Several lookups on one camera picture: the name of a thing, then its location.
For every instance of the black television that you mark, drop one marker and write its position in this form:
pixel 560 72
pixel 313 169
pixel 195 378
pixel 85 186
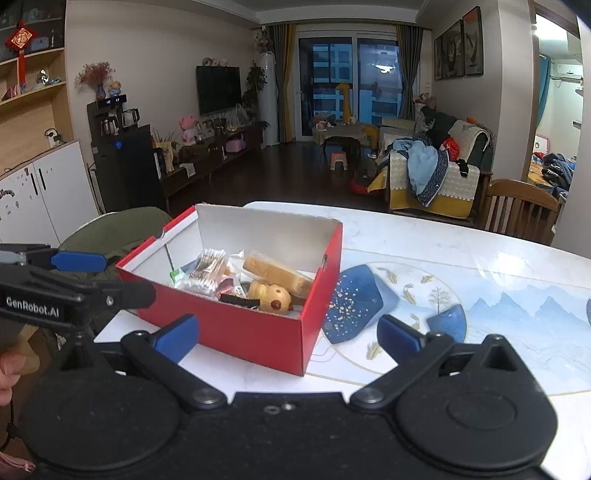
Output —
pixel 218 90

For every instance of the pink plastic stool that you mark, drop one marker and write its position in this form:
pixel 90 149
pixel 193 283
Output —
pixel 339 160

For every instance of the clear bread packet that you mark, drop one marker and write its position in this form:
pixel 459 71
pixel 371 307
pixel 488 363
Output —
pixel 277 274

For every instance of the white wall air conditioner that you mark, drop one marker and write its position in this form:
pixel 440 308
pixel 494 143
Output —
pixel 568 70

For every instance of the wooden wall shelf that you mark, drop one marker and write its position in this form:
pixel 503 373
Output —
pixel 32 115

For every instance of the red knot ornament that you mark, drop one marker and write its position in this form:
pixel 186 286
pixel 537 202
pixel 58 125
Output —
pixel 21 41

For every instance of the wooden dining chair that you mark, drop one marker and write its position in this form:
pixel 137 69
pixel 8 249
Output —
pixel 521 207

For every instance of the white cabinet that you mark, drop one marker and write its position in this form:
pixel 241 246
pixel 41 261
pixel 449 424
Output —
pixel 46 194

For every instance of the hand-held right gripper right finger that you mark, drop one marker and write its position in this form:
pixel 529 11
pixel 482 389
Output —
pixel 397 339

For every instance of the person's left hand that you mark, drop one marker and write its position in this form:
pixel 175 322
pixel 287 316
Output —
pixel 8 374

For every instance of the cotton swab packet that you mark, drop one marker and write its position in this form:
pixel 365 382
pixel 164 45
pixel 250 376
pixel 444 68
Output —
pixel 203 272

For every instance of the pink plush pig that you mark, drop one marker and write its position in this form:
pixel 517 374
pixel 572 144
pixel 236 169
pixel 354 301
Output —
pixel 188 130

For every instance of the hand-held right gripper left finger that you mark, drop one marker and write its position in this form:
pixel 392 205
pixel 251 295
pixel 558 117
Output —
pixel 178 337

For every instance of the white standing air conditioner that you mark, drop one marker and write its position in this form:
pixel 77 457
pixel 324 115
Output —
pixel 268 99

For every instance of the pink box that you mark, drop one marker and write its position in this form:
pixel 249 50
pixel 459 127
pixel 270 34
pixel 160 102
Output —
pixel 235 146

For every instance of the black water dispenser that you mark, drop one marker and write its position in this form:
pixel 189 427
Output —
pixel 124 170

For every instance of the narrow framed dark picture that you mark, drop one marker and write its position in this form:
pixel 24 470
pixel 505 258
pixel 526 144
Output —
pixel 438 57

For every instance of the sofa with cream cover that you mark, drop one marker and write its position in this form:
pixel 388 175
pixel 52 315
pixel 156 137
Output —
pixel 466 184

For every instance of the blue curtain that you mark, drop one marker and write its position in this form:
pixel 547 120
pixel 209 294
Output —
pixel 545 97

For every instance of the olive cushioned chair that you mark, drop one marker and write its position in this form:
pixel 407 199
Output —
pixel 115 230

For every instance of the dried flower bunch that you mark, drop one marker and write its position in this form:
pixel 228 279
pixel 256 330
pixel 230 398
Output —
pixel 263 40

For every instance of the yellow spotted toy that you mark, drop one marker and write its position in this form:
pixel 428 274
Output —
pixel 272 297

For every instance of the dark television cabinet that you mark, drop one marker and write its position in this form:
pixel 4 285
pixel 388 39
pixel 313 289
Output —
pixel 207 164

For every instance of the small toy figure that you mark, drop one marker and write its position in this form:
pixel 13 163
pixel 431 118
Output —
pixel 115 88

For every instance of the green house plant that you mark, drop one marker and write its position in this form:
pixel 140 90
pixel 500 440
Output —
pixel 254 92

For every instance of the vase with dried flowers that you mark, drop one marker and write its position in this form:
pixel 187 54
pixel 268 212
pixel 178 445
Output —
pixel 94 78

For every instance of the bed with clothes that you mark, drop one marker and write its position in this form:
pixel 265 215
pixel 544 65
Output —
pixel 551 164

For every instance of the red cardboard box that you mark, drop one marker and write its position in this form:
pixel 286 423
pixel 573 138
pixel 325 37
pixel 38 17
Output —
pixel 231 332

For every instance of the yellow giraffe toy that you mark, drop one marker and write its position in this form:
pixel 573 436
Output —
pixel 344 99

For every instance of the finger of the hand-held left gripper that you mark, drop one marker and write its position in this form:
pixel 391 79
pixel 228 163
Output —
pixel 78 261
pixel 124 295

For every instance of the pile of blue clothes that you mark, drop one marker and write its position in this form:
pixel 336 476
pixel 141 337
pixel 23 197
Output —
pixel 422 170

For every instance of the small covered table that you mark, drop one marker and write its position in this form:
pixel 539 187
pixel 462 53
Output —
pixel 341 134

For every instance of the pink cloth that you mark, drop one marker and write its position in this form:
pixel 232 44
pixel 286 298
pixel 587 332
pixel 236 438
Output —
pixel 16 462

